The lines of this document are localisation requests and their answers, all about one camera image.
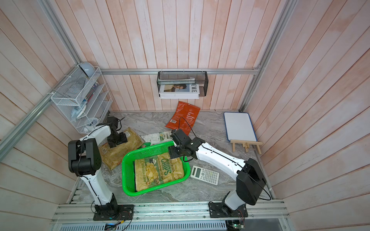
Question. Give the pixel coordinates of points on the white wire wall shelf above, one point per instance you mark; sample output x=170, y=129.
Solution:
x=77, y=89

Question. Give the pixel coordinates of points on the blue framed whiteboard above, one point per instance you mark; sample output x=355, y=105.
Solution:
x=239, y=127

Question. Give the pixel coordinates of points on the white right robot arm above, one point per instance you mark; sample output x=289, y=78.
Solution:
x=250, y=181

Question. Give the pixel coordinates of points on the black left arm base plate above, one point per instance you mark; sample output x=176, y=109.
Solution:
x=113, y=212

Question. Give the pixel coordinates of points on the white blue flat dish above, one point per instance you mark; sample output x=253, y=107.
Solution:
x=78, y=112

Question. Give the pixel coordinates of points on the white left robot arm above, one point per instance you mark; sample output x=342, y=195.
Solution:
x=84, y=159

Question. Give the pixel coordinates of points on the small wooden easel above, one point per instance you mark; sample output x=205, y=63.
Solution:
x=247, y=144

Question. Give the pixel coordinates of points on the light green Chuba chips bag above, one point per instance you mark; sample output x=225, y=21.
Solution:
x=157, y=138

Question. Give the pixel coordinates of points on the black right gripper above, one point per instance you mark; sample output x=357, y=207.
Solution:
x=172, y=151

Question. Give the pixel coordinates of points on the yellow kettle chips bag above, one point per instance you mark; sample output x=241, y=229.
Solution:
x=157, y=170

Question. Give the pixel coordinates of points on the white magazine book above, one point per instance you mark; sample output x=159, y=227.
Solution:
x=179, y=89

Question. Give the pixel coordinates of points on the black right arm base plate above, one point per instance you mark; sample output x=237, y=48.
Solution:
x=220, y=210

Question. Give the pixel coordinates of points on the brown paper chips bag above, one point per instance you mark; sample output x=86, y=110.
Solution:
x=112, y=157

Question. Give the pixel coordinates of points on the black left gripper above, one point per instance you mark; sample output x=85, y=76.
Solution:
x=123, y=139

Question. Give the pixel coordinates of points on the white calculator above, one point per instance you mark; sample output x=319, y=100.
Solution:
x=204, y=175

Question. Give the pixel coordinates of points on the black mesh wall basket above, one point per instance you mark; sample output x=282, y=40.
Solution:
x=201, y=78

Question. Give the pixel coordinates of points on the green plastic basket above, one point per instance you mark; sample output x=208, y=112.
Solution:
x=128, y=168

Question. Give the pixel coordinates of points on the red cassava chips bag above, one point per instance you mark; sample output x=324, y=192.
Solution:
x=184, y=118

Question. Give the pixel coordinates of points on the small white alarm clock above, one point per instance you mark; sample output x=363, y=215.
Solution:
x=91, y=124

